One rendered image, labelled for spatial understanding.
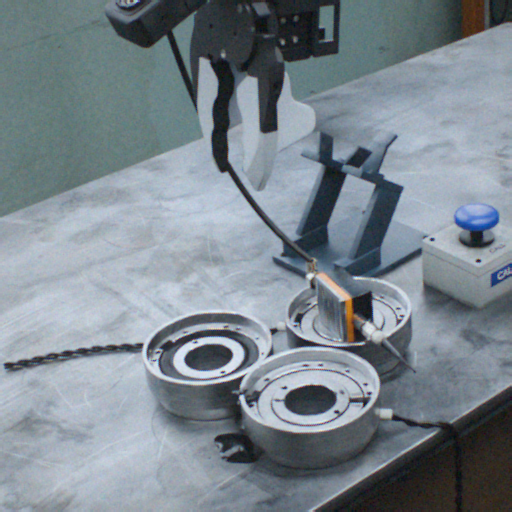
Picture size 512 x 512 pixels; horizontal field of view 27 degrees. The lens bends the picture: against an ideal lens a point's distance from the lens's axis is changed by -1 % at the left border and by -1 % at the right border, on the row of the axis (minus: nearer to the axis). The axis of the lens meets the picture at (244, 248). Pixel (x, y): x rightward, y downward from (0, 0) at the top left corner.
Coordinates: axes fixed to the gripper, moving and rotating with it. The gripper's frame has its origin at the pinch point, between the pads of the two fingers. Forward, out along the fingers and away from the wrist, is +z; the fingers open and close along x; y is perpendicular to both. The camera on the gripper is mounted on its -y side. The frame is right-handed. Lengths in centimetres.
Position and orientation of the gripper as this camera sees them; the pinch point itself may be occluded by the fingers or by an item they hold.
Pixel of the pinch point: (232, 167)
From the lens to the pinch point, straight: 82.7
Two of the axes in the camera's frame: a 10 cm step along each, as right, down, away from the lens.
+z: -0.1, 9.1, 4.2
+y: 8.1, -2.4, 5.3
